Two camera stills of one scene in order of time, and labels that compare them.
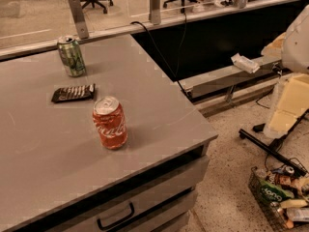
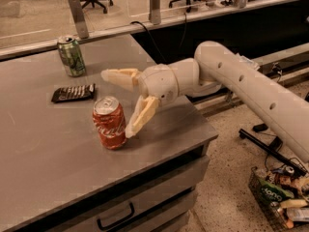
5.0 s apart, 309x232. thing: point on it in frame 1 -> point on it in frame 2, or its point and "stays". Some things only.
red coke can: (108, 113) stays
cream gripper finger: (292, 102) -> (158, 82)
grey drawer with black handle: (139, 200) stays
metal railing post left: (78, 15) stays
